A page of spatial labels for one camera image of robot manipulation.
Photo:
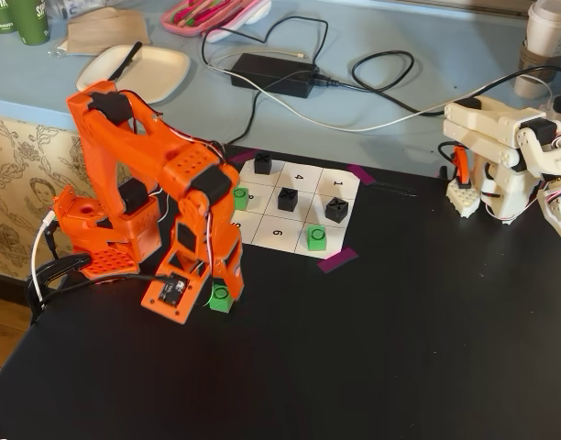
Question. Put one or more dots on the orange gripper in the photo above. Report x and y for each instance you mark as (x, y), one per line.
(228, 262)

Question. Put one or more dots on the green cube with O mark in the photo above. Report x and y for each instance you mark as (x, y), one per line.
(241, 199)
(316, 240)
(220, 300)

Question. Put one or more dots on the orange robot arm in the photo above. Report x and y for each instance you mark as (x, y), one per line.
(102, 137)

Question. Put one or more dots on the white numbered grid paper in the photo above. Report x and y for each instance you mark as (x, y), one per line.
(262, 222)

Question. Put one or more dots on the black cube with X mark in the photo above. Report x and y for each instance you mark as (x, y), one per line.
(337, 210)
(262, 164)
(288, 200)

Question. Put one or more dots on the orange table clamp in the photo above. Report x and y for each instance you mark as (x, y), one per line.
(461, 167)

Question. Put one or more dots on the magenta square block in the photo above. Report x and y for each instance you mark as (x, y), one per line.
(337, 260)

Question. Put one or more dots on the purple tape piece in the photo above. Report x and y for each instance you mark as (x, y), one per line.
(360, 174)
(241, 157)

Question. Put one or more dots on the black table clamp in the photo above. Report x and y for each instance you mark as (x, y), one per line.
(65, 266)

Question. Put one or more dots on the white paper coffee cup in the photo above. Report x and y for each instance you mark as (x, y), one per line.
(544, 36)

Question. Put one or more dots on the black power adapter brick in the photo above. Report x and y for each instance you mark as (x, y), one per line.
(271, 73)

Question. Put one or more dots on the white plate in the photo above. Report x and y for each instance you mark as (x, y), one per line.
(147, 69)

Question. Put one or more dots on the black plastic utensil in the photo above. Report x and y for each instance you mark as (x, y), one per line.
(124, 62)

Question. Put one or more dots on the pink pencil case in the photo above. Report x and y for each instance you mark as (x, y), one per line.
(193, 14)

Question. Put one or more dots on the brown paper napkin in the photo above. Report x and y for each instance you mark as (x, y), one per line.
(106, 32)

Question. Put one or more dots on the translucent white plastic bag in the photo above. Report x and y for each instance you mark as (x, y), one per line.
(79, 7)

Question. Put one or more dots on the green paper cup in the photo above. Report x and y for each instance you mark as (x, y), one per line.
(35, 20)
(1, 16)

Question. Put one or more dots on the wrist camera on orange mount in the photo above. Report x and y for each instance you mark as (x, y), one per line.
(172, 293)

